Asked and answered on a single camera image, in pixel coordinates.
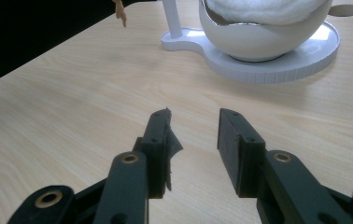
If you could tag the white plush bear pouch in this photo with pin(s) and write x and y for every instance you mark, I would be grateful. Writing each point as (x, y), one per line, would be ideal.
(265, 11)

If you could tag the white silver-lined bowl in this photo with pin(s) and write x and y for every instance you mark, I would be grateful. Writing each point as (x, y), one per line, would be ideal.
(258, 43)

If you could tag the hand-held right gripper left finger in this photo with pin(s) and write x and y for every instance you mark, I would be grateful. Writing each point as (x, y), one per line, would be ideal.
(156, 140)

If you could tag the white hook stand with tray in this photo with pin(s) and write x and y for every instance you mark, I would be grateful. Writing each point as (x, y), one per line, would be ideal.
(258, 70)

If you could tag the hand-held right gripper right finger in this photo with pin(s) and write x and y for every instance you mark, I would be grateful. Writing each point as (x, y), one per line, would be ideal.
(243, 155)

